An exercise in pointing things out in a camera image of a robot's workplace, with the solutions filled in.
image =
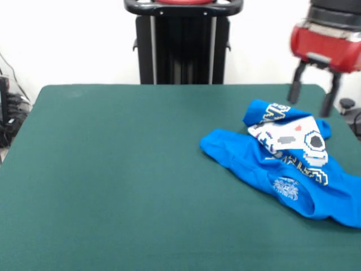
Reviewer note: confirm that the blue printed t-shirt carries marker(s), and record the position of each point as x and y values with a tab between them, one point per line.
253	158

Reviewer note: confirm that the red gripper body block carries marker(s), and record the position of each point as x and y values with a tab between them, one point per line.
324	45

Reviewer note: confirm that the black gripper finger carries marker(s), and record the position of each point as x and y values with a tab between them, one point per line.
295	90
328	104

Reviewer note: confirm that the dark green table cloth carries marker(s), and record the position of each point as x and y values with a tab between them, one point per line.
84	127

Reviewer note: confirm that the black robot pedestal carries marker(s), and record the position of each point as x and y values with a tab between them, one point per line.
180	50

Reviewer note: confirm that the black electronics box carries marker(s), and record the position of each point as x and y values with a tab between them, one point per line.
3	98

